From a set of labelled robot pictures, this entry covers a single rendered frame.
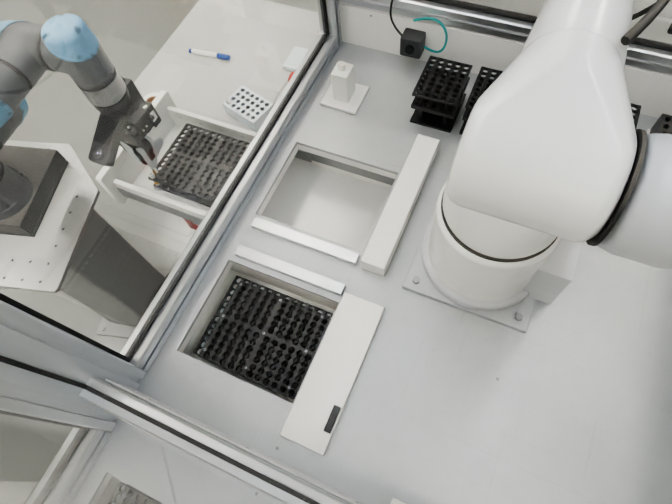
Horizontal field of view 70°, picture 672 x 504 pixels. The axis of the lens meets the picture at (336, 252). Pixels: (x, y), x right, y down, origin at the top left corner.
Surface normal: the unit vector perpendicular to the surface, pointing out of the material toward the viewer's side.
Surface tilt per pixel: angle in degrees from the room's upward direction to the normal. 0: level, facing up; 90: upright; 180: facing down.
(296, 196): 0
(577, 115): 10
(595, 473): 0
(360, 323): 0
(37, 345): 90
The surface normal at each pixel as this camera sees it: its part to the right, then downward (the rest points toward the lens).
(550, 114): -0.15, -0.28
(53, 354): 0.91, 0.33
